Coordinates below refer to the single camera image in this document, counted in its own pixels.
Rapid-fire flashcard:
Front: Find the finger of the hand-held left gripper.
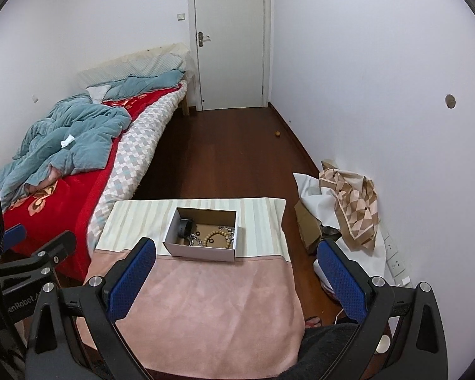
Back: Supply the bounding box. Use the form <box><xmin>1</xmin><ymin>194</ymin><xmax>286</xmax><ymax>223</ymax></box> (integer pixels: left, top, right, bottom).
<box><xmin>3</xmin><ymin>224</ymin><xmax>28</xmax><ymax>253</ymax></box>
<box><xmin>0</xmin><ymin>230</ymin><xmax>77</xmax><ymax>286</ymax></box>

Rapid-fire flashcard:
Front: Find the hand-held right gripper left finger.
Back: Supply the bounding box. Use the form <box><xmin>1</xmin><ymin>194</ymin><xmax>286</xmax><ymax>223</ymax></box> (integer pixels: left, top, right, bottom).
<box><xmin>26</xmin><ymin>237</ymin><xmax>156</xmax><ymax>380</ymax></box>

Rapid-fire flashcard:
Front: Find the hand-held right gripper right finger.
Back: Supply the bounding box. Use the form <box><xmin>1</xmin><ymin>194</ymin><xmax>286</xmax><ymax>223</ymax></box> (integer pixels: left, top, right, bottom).
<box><xmin>317</xmin><ymin>239</ymin><xmax>449</xmax><ymax>380</ymax></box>

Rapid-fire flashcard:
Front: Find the black smartwatch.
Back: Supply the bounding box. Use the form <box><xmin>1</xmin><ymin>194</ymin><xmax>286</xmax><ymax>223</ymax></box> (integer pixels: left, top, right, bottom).
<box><xmin>176</xmin><ymin>217</ymin><xmax>194</xmax><ymax>240</ymax></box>

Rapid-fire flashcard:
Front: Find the wooden bead bracelet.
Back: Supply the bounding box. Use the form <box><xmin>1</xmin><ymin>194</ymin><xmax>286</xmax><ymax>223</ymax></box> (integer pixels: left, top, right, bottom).
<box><xmin>201</xmin><ymin>230</ymin><xmax>235</xmax><ymax>248</ymax></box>

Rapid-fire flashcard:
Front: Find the bed with red blanket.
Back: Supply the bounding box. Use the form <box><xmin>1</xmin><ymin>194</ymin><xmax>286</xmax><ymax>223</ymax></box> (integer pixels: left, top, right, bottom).
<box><xmin>2</xmin><ymin>87</ymin><xmax>179</xmax><ymax>282</ymax></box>

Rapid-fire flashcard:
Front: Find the white power strip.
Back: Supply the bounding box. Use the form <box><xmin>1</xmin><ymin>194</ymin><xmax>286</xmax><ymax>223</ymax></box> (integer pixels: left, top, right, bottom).
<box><xmin>382</xmin><ymin>233</ymin><xmax>406</xmax><ymax>280</ymax></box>

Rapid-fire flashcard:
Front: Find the brown cardboard box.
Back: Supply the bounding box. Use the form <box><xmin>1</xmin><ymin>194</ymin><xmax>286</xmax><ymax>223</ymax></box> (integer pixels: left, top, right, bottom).
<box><xmin>294</xmin><ymin>200</ymin><xmax>341</xmax><ymax>256</ymax></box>

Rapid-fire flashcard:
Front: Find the beige geometric patterned scarf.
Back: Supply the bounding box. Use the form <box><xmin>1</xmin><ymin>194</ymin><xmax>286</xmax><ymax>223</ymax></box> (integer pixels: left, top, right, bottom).
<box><xmin>319</xmin><ymin>161</ymin><xmax>380</xmax><ymax>251</ymax></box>

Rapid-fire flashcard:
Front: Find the pink and striped table cloth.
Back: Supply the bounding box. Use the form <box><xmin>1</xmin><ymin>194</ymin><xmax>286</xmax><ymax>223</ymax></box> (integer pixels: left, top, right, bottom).
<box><xmin>76</xmin><ymin>197</ymin><xmax>306</xmax><ymax>377</ymax></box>

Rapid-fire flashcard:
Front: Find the pile of cloth and boxes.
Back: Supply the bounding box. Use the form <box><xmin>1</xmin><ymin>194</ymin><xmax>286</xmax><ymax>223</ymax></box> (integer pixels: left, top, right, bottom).
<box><xmin>293</xmin><ymin>172</ymin><xmax>389</xmax><ymax>282</ymax></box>

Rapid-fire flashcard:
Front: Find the blue quilt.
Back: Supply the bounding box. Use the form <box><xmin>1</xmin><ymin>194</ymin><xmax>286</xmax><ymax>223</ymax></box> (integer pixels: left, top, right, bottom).
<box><xmin>0</xmin><ymin>69</ymin><xmax>187</xmax><ymax>202</ymax></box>

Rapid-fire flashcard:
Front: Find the checkered mattress pad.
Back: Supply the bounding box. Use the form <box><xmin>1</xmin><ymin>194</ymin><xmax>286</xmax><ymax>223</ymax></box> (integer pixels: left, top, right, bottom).
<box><xmin>86</xmin><ymin>80</ymin><xmax>188</xmax><ymax>250</ymax></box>

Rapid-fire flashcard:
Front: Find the pale striped pillow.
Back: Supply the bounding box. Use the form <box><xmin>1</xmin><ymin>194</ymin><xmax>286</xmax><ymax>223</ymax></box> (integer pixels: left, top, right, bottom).
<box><xmin>77</xmin><ymin>53</ymin><xmax>187</xmax><ymax>88</ymax></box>

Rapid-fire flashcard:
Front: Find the white door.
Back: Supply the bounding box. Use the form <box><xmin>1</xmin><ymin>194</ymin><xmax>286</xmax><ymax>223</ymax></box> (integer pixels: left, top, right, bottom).
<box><xmin>187</xmin><ymin>0</ymin><xmax>270</xmax><ymax>111</ymax></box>

